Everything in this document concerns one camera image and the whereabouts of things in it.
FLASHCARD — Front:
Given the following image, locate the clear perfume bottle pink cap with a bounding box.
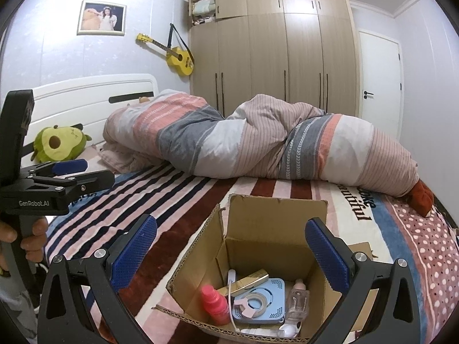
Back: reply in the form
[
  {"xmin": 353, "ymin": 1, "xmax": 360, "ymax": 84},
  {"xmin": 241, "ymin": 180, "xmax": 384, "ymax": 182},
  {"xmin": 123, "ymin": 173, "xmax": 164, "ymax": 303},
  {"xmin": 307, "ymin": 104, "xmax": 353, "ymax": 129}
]
[{"xmin": 285, "ymin": 279, "xmax": 310, "ymax": 322}]

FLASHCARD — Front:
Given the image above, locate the striped pink red blanket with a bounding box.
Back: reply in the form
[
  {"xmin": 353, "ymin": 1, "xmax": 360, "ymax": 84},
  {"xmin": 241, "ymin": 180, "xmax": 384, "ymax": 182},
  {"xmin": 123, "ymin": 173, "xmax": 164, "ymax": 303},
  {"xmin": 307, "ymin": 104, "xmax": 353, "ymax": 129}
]
[{"xmin": 45, "ymin": 163, "xmax": 458, "ymax": 343}]

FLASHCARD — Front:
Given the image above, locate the clear bottle blue cap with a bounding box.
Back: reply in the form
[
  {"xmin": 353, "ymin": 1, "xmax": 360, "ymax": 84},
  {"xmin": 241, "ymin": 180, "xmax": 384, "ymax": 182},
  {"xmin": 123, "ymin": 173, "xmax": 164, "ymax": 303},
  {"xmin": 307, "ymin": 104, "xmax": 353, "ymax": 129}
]
[{"xmin": 239, "ymin": 322, "xmax": 302, "ymax": 339}]

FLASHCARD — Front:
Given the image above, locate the yellow guitar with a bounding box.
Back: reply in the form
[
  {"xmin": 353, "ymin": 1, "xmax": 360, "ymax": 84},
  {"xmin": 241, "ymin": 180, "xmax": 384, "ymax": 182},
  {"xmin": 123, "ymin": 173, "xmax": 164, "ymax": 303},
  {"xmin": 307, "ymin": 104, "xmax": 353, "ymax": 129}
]
[{"xmin": 136, "ymin": 23, "xmax": 195, "ymax": 77}]

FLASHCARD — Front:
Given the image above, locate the light blue square device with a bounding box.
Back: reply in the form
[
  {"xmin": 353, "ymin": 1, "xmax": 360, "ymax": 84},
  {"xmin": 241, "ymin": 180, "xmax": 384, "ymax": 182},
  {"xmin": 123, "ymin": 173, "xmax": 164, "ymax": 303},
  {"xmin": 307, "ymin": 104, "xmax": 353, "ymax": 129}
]
[{"xmin": 232, "ymin": 278, "xmax": 285, "ymax": 325}]

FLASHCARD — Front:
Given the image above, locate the pink plastic bottle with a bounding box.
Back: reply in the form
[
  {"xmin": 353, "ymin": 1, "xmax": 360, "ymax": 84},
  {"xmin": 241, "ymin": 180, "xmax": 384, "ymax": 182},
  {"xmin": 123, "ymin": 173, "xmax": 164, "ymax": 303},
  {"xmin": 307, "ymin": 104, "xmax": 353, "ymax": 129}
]
[{"xmin": 200, "ymin": 285, "xmax": 230, "ymax": 326}]

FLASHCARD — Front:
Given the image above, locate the white bed headboard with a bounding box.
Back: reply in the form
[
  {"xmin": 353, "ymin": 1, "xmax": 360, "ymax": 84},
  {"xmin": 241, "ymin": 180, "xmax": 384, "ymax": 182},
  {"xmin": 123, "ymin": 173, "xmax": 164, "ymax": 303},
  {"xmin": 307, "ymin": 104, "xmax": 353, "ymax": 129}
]
[{"xmin": 21, "ymin": 74, "xmax": 158, "ymax": 166}]

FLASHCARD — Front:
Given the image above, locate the framed photo on wall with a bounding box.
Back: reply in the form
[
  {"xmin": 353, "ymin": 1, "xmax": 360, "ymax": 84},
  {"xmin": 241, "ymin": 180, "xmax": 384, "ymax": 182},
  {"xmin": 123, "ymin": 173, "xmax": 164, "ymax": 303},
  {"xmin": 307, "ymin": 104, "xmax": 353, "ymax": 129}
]
[{"xmin": 77, "ymin": 1, "xmax": 127, "ymax": 36}]

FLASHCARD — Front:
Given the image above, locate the gold rectangular box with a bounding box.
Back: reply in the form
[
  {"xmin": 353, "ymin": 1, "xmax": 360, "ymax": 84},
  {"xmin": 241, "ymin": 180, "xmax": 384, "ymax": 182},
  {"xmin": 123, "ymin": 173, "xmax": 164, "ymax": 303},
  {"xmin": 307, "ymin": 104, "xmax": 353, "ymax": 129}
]
[{"xmin": 217, "ymin": 269, "xmax": 269, "ymax": 297}]

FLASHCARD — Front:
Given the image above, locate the red cushion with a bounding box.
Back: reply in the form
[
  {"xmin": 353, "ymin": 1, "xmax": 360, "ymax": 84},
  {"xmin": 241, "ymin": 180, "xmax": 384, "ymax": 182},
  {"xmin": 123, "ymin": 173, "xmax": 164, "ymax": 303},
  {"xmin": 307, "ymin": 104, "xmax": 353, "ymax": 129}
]
[{"xmin": 404, "ymin": 180, "xmax": 434, "ymax": 218}]

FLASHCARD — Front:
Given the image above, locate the brown cardboard box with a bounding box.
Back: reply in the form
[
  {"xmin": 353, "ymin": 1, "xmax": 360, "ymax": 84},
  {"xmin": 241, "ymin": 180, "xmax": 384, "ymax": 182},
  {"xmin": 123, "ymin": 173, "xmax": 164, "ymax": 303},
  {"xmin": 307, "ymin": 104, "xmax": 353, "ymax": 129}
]
[{"xmin": 154, "ymin": 193, "xmax": 381, "ymax": 344}]

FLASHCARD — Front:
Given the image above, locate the avocado plush toy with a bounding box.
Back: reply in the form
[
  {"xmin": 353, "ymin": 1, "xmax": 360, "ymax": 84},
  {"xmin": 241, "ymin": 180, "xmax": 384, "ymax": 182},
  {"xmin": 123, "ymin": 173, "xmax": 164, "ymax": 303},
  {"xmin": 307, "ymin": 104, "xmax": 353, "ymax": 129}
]
[{"xmin": 30, "ymin": 125, "xmax": 92, "ymax": 163}]

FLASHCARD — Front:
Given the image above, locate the grey star-print left sleeve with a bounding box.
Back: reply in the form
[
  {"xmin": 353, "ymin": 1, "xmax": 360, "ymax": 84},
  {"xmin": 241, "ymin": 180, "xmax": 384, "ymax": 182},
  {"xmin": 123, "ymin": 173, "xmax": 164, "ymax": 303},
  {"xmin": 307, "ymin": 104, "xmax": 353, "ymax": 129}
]
[{"xmin": 0, "ymin": 269, "xmax": 37, "ymax": 343}]

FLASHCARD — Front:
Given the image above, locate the beige wooden wardrobe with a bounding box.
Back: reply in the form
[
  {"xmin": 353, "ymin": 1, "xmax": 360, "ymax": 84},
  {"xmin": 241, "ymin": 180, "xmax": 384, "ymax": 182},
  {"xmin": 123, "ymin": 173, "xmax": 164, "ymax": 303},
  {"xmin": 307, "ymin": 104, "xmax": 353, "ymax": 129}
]
[{"xmin": 189, "ymin": 0, "xmax": 360, "ymax": 116}]

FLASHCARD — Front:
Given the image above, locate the white cable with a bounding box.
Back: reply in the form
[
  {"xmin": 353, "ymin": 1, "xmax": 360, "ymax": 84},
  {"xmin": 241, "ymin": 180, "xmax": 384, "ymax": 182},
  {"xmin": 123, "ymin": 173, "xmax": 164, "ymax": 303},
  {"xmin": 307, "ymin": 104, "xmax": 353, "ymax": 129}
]
[{"xmin": 225, "ymin": 268, "xmax": 240, "ymax": 336}]

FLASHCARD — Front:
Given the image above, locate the white room door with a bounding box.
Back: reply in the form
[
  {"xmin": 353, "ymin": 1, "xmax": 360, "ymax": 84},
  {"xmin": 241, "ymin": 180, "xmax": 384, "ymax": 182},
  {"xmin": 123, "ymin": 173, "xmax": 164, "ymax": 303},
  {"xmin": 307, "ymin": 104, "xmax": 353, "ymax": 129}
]
[{"xmin": 359, "ymin": 31, "xmax": 403, "ymax": 140}]

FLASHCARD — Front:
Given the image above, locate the person's left hand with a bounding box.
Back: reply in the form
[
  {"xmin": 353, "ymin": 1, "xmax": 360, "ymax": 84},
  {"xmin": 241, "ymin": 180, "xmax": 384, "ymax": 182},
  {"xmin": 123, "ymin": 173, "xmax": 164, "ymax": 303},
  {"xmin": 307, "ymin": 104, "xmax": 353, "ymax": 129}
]
[{"xmin": 0, "ymin": 218, "xmax": 48, "ymax": 263}]

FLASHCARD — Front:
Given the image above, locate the striped pink grey duvet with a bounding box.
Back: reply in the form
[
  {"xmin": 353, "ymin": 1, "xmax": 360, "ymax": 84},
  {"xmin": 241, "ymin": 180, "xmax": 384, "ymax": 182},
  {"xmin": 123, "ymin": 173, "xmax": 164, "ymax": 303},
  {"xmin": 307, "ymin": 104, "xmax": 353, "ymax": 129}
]
[{"xmin": 100, "ymin": 90, "xmax": 419, "ymax": 197}]

